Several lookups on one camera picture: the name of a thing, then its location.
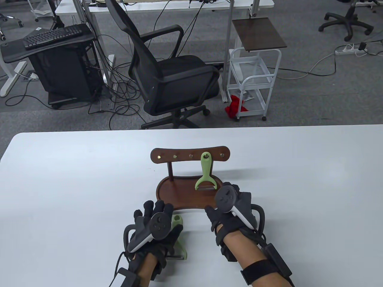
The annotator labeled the black chair base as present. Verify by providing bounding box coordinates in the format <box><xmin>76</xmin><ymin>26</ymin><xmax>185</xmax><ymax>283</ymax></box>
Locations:
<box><xmin>318</xmin><ymin>0</ymin><xmax>374</xmax><ymax>42</ymax></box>

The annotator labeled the dark brown board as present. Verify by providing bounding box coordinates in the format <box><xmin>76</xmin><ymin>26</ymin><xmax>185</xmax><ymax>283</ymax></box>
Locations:
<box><xmin>232</xmin><ymin>17</ymin><xmax>287</xmax><ymax>52</ymax></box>

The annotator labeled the green vegetable scraper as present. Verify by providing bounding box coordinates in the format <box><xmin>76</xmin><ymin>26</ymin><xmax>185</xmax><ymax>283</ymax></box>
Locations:
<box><xmin>195</xmin><ymin>152</ymin><xmax>216</xmax><ymax>190</ymax></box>
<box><xmin>166</xmin><ymin>215</ymin><xmax>188</xmax><ymax>260</ymax></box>

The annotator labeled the white rolling cart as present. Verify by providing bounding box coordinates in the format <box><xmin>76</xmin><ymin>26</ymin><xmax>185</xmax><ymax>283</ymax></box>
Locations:
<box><xmin>227</xmin><ymin>47</ymin><xmax>282</xmax><ymax>121</ymax></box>

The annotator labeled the black and white controller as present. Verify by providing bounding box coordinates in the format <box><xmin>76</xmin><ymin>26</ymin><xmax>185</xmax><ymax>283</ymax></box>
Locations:
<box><xmin>215</xmin><ymin>185</ymin><xmax>258</xmax><ymax>230</ymax></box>
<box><xmin>127</xmin><ymin>212</ymin><xmax>172</xmax><ymax>253</ymax></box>

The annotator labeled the brown wooden key rack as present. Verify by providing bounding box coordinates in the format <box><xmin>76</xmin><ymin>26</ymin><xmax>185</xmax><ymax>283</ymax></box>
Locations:
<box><xmin>151</xmin><ymin>146</ymin><xmax>231</xmax><ymax>211</ymax></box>

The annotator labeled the black office chair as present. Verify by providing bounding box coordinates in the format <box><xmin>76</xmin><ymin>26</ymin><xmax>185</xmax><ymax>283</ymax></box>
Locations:
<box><xmin>105</xmin><ymin>0</ymin><xmax>221</xmax><ymax>129</ymax></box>

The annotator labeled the tangle of black cables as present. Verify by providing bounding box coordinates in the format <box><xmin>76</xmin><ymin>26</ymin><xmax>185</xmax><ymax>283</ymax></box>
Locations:
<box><xmin>5</xmin><ymin>60</ymin><xmax>144</xmax><ymax>130</ymax></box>

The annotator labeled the person's right forearm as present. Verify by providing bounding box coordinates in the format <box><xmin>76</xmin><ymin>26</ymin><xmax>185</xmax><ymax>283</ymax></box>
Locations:
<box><xmin>223</xmin><ymin>230</ymin><xmax>295</xmax><ymax>287</ymax></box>

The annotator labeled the person's left forearm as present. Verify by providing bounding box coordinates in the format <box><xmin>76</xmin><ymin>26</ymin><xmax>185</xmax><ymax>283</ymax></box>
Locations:
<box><xmin>138</xmin><ymin>254</ymin><xmax>159</xmax><ymax>287</ymax></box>

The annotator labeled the black keyboard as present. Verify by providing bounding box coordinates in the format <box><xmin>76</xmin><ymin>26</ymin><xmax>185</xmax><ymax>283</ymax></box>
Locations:
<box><xmin>23</xmin><ymin>24</ymin><xmax>85</xmax><ymax>50</ymax></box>

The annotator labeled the white power strip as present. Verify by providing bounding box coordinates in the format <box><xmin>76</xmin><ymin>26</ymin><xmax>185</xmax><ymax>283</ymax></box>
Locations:
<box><xmin>335</xmin><ymin>44</ymin><xmax>368</xmax><ymax>56</ymax></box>

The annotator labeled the person's left hand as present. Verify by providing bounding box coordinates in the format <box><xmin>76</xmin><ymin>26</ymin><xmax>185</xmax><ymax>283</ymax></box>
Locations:
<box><xmin>124</xmin><ymin>200</ymin><xmax>183</xmax><ymax>260</ymax></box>

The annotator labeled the grey floor cable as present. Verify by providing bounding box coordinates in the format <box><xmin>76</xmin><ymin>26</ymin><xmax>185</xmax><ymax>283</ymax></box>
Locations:
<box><xmin>275</xmin><ymin>53</ymin><xmax>337</xmax><ymax>80</ymax></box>

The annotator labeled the person's right hand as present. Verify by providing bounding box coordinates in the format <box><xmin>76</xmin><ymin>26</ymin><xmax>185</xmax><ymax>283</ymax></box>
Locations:
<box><xmin>205</xmin><ymin>182</ymin><xmax>266</xmax><ymax>244</ymax></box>

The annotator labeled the red cloth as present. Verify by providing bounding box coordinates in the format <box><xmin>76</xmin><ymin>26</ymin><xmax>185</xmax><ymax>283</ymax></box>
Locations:
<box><xmin>225</xmin><ymin>95</ymin><xmax>249</xmax><ymax>118</ymax></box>

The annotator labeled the white desk foot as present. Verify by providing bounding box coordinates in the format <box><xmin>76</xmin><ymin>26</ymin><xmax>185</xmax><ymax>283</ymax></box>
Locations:
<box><xmin>0</xmin><ymin>54</ymin><xmax>29</xmax><ymax>97</ymax></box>

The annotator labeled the black computer tower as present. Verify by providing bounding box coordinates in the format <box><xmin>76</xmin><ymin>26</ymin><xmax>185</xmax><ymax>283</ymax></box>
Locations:
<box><xmin>28</xmin><ymin>45</ymin><xmax>102</xmax><ymax>109</ymax></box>

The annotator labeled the black arm strap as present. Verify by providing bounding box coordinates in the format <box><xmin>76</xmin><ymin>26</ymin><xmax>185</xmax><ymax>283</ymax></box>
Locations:
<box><xmin>241</xmin><ymin>259</ymin><xmax>286</xmax><ymax>286</ymax></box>

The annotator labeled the black wrist device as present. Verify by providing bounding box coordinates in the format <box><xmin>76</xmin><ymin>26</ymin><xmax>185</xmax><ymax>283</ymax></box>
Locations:
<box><xmin>260</xmin><ymin>244</ymin><xmax>292</xmax><ymax>278</ymax></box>
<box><xmin>115</xmin><ymin>268</ymin><xmax>141</xmax><ymax>287</ymax></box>

